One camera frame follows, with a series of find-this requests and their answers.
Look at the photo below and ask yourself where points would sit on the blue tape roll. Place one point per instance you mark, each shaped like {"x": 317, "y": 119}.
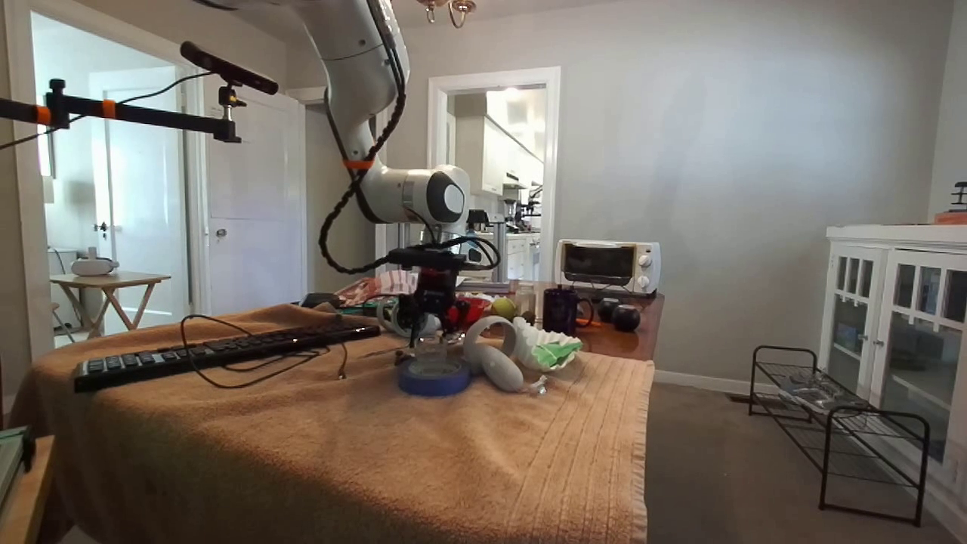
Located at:
{"x": 434, "y": 379}

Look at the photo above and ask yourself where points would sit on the black keyboard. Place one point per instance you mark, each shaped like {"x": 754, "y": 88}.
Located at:
{"x": 221, "y": 351}

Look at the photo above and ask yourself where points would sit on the white toaster oven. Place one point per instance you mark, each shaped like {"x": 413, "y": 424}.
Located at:
{"x": 596, "y": 263}

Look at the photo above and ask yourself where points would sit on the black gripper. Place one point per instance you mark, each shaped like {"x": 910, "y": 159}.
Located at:
{"x": 440, "y": 270}

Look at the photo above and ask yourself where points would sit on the black mug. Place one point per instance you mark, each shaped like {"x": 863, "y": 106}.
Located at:
{"x": 561, "y": 310}

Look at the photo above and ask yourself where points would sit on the black wire rack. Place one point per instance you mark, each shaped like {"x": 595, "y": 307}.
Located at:
{"x": 873, "y": 461}

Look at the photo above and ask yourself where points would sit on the green tennis ball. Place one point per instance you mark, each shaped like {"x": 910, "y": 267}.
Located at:
{"x": 505, "y": 307}

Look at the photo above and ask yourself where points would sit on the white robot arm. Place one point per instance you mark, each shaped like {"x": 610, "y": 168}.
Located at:
{"x": 368, "y": 88}

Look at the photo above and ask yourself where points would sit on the white glass door cabinet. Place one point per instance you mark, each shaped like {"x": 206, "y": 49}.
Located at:
{"x": 897, "y": 330}

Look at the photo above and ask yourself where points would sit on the wooden folding table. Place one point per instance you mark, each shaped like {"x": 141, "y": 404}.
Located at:
{"x": 94, "y": 296}

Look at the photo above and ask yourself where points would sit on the beige towel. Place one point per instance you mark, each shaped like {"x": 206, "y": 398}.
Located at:
{"x": 333, "y": 451}

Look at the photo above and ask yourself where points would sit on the red bowl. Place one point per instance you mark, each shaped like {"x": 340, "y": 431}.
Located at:
{"x": 466, "y": 311}

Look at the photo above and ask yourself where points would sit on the black round jar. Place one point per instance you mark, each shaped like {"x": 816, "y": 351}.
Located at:
{"x": 626, "y": 319}

